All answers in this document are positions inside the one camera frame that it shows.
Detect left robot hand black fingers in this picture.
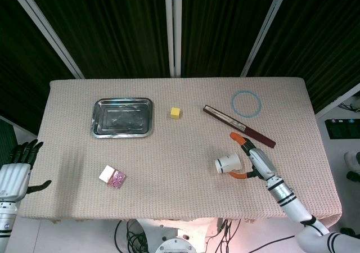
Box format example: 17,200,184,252
0,139,52,202

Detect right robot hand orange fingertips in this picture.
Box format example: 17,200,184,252
229,132,279,182

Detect white paper cup blue print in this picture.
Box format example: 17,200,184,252
214,152,242,175

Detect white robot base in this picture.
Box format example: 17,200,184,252
134,218,214,253

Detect dark red folded fan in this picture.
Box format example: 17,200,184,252
202,104,276,149

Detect pink waffle-weave tablecloth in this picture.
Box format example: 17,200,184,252
19,77,343,224

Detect white wheeled equipment base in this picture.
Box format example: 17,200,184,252
344,151,360,182

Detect dark pleated curtain panel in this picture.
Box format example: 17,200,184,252
0,0,77,130
181,0,282,78
247,0,360,115
19,0,172,79

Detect rectangular stainless steel tray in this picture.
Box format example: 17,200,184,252
91,97,155,139

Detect light blue ring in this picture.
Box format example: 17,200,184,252
231,90,262,118

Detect black cable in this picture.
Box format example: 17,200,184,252
206,218,296,253
114,219,150,253

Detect white partition frame post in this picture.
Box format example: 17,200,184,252
164,0,183,78
5,0,85,79
240,0,292,78
314,83,360,116

